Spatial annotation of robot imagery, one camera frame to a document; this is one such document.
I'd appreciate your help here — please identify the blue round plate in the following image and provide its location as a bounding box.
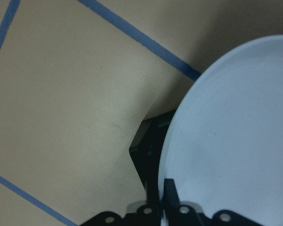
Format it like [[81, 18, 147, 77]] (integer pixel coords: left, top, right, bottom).
[[158, 35, 283, 226]]

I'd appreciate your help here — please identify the black dish rack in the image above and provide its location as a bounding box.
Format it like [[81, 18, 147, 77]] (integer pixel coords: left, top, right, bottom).
[[129, 110, 175, 205]]

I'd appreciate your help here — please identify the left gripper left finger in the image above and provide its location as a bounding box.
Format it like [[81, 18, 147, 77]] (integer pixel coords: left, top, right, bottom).
[[82, 183, 161, 226]]

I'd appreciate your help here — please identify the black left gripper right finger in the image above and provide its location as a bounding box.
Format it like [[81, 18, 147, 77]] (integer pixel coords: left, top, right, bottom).
[[163, 179, 211, 226]]

